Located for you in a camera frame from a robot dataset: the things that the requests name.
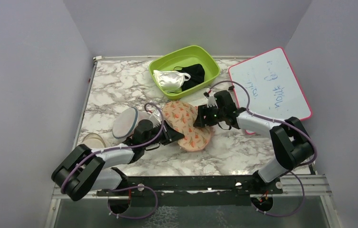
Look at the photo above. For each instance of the beige bra cup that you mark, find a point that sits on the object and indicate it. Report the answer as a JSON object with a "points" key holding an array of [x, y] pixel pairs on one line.
{"points": [[94, 141]]}

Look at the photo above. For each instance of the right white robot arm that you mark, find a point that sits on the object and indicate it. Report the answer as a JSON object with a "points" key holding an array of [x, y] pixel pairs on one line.
{"points": [[289, 138]]}

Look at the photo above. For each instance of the white mesh laundry bag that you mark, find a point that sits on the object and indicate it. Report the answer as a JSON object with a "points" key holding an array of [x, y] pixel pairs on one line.
{"points": [[126, 122]]}

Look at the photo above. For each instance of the pink framed whiteboard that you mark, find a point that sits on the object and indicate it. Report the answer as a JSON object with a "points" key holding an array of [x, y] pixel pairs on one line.
{"points": [[268, 85]]}

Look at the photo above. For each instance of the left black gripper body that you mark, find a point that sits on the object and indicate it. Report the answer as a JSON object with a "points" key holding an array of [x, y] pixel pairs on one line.
{"points": [[165, 137]]}

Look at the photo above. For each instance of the black bra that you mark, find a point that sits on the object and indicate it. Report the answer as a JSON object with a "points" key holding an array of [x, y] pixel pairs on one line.
{"points": [[197, 75]]}

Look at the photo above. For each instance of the white satin bra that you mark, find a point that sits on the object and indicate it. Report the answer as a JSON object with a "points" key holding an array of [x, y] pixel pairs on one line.
{"points": [[170, 80]]}

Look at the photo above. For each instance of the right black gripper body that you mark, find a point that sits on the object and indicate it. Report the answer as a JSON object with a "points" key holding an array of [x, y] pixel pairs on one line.
{"points": [[221, 113]]}

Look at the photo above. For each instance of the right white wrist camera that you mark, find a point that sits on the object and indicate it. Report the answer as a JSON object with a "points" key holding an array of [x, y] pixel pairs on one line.
{"points": [[212, 102]]}

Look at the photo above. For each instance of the green plastic basin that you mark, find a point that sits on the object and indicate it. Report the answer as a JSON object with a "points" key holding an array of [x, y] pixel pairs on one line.
{"points": [[193, 60]]}

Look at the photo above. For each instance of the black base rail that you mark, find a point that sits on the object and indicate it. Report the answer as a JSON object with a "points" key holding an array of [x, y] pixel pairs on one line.
{"points": [[182, 191]]}

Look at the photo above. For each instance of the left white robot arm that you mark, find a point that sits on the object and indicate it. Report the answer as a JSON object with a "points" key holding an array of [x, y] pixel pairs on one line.
{"points": [[86, 169]]}

